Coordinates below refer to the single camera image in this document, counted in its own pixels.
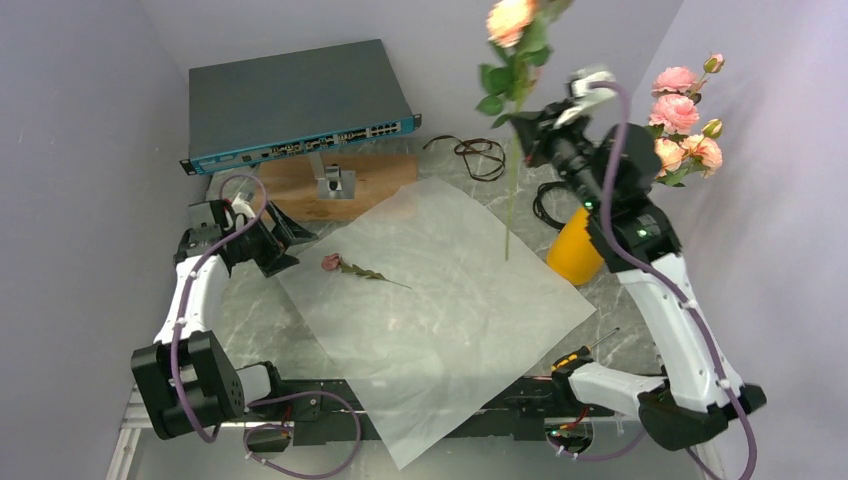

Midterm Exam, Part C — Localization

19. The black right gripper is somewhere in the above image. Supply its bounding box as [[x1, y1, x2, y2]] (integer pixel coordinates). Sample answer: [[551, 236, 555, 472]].
[[512, 97, 610, 216]]

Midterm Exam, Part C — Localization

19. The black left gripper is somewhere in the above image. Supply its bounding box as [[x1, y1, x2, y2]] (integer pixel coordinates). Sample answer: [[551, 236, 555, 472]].
[[225, 201, 317, 278]]

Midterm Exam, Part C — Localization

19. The brown satin ribbon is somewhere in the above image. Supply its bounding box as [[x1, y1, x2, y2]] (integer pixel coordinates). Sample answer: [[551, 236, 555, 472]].
[[421, 135, 507, 183]]

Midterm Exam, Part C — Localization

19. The white wrapping paper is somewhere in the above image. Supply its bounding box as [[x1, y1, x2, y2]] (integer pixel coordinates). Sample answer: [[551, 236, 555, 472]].
[[278, 178, 594, 468]]

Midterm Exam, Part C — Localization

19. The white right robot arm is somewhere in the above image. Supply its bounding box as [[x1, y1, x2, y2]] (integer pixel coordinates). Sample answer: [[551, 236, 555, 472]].
[[509, 112, 766, 451]]

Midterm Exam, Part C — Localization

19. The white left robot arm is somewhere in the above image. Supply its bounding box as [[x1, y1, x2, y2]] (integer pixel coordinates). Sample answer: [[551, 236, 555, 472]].
[[130, 199, 317, 441]]

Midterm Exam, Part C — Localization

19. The yellow cylindrical vase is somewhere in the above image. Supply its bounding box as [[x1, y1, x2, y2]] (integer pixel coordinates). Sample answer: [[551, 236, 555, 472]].
[[546, 207, 604, 287]]

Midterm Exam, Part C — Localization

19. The brown wooden board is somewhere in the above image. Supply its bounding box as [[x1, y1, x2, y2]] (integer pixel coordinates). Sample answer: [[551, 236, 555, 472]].
[[259, 154, 418, 221]]

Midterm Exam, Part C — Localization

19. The yellow black screwdriver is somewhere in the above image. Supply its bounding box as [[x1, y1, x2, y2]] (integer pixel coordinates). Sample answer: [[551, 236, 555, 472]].
[[551, 327, 621, 372]]

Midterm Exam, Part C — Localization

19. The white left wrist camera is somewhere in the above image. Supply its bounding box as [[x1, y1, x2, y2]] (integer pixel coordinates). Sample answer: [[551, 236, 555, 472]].
[[229, 192, 256, 226]]

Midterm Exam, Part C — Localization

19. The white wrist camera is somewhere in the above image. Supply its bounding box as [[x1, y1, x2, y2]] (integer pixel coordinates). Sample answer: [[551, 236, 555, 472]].
[[553, 64, 617, 129], [229, 192, 256, 226]]

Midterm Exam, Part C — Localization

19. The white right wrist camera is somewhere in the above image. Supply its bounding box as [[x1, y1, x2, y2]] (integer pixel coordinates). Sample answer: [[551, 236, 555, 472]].
[[553, 64, 617, 129]]

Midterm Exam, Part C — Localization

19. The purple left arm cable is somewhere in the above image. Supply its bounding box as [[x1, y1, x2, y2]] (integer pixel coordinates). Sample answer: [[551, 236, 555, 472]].
[[168, 173, 362, 480]]

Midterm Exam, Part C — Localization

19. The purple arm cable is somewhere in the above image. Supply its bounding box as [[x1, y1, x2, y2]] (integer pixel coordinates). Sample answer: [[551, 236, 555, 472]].
[[168, 173, 362, 480], [546, 80, 760, 480]]

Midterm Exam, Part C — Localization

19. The metal switch stand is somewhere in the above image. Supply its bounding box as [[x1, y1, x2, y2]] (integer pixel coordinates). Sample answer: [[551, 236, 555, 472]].
[[307, 152, 356, 200]]

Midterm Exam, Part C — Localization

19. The black coiled cable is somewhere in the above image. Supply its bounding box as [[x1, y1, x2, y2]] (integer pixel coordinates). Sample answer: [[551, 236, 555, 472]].
[[533, 181, 584, 231]]

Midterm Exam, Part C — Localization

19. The grey network switch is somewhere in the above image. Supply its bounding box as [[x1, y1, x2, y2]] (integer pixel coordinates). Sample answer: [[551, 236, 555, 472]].
[[180, 39, 422, 176]]

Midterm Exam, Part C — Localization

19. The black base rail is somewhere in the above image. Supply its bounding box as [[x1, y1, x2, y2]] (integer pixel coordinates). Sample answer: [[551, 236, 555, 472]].
[[241, 376, 613, 446]]

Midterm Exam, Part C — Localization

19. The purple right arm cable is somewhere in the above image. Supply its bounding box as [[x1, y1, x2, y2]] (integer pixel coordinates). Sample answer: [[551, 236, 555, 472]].
[[546, 80, 760, 480]]

